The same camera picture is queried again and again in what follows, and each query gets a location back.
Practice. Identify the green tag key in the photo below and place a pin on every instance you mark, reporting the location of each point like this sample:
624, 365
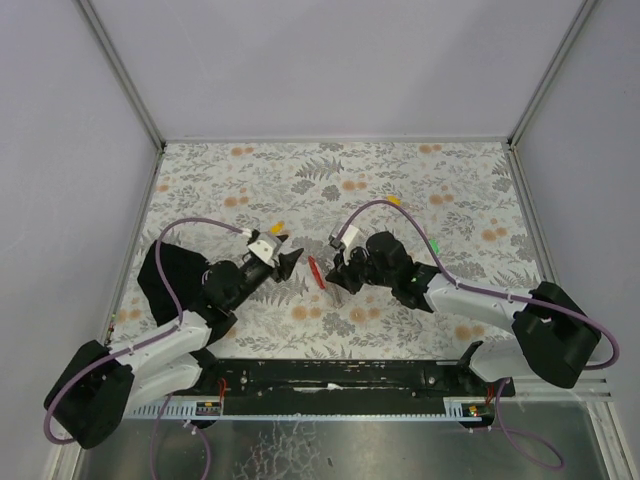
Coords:
435, 246

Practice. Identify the aluminium frame posts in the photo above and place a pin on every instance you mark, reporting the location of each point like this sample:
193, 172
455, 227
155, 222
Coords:
213, 71

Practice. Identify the red grey key organizer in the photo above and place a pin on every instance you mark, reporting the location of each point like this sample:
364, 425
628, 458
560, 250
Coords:
323, 284

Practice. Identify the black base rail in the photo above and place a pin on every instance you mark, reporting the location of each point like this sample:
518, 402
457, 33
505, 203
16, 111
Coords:
325, 387

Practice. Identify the floral table mat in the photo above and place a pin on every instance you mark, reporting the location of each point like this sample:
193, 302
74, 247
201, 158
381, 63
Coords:
468, 202

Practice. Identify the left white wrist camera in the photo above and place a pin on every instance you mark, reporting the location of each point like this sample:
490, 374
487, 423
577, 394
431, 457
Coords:
262, 245

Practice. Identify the black cloth cap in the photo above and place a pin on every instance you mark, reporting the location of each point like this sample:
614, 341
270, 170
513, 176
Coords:
183, 270

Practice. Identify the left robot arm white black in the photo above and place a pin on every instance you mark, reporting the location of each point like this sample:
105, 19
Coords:
194, 304

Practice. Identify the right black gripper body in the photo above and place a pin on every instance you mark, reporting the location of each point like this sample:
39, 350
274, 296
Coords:
343, 273

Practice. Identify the orange tag key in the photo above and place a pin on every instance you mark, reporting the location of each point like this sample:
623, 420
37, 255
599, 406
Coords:
278, 228

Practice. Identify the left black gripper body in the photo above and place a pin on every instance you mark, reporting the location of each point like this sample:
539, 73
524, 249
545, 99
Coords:
277, 265

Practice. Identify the yellow tag key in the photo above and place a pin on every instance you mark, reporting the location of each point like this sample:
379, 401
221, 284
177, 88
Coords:
402, 203

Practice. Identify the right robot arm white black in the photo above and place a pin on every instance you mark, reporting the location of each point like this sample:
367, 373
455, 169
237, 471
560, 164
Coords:
548, 339

